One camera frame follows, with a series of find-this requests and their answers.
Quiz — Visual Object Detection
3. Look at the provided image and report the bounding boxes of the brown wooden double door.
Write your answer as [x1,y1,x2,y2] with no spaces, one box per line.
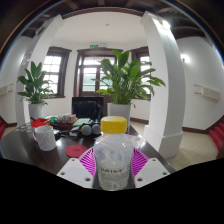
[73,48,118,98]

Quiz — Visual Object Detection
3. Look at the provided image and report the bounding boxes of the colourful round stickers sheet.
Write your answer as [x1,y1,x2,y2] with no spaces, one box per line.
[14,122,34,134]

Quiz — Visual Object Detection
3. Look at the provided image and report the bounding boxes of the small plant in white pot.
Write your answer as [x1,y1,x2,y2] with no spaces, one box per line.
[16,60,54,120]

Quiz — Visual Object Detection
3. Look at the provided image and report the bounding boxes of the red plastic box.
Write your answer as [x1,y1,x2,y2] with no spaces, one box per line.
[30,117,52,129]

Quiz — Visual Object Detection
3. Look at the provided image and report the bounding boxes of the white speckled mug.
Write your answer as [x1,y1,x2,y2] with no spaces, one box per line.
[32,124,58,152]

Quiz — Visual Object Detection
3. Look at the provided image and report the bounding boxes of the black office chair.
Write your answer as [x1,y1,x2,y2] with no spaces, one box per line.
[71,96,104,121]

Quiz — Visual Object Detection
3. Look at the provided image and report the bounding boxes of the grey headphones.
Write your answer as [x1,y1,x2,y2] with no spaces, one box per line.
[79,119,102,137]

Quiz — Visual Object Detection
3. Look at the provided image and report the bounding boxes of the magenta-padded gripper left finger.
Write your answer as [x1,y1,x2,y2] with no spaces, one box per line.
[56,147,98,190]

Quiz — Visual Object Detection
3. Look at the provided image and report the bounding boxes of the white wall heater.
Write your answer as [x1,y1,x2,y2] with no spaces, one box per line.
[0,83,15,97]
[194,84,222,102]

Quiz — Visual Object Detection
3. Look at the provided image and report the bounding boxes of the large plant in white pot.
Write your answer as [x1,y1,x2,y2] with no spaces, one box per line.
[92,49,167,134]

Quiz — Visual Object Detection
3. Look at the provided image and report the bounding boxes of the flat round red coaster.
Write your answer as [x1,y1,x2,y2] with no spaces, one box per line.
[65,143,88,159]

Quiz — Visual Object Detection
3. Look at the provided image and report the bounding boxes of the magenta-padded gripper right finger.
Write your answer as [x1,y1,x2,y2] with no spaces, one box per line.
[132,147,170,189]

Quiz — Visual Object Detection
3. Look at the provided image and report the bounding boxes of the red carpeted stairs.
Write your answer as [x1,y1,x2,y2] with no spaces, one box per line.
[0,116,8,139]
[209,116,224,151]

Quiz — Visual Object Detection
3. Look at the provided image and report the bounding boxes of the clear bottle with yellow cap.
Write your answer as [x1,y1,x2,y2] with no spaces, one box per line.
[93,115,135,192]

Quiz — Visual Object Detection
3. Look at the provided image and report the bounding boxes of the basket of wrapped snacks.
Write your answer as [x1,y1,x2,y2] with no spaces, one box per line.
[53,113,78,131]

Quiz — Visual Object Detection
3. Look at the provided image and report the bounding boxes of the green paper sheet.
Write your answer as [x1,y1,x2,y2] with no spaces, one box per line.
[72,117,91,128]

